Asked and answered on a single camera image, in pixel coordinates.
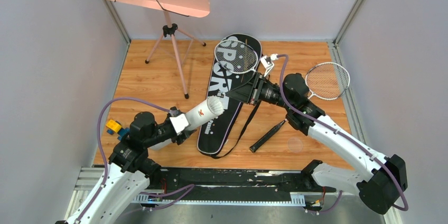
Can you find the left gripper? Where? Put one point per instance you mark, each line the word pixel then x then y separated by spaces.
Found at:
pixel 180 133

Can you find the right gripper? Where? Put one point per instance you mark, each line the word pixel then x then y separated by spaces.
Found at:
pixel 247 93

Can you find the white shuttlecock tube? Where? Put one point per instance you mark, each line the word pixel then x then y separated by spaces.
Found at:
pixel 198 116

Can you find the black sport racket bag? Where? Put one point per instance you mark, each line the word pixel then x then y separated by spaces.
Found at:
pixel 214 134

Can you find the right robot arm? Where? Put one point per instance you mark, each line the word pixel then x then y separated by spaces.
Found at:
pixel 378 180

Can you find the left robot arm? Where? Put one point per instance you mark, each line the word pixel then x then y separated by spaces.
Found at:
pixel 129 169

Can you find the shuttlecock near right racket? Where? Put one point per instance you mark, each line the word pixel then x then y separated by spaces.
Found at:
pixel 215 105

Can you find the yellow blue toy block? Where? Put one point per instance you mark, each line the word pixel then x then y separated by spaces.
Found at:
pixel 114 127

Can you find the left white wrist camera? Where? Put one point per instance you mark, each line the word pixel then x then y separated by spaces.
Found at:
pixel 179 123

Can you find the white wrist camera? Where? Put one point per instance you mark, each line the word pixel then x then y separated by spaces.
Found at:
pixel 179 123
pixel 268 63

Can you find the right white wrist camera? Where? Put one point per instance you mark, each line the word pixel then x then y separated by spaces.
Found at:
pixel 268 63

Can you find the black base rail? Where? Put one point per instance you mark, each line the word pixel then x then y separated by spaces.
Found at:
pixel 231 186

